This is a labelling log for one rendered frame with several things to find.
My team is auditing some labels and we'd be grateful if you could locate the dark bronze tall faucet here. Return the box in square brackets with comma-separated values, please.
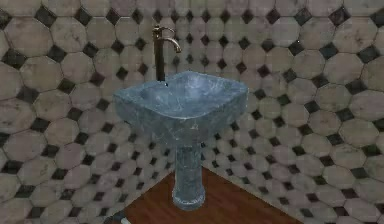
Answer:
[151, 25, 183, 83]

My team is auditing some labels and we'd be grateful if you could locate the blue marble pedestal sink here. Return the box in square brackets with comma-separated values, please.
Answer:
[112, 70, 250, 212]

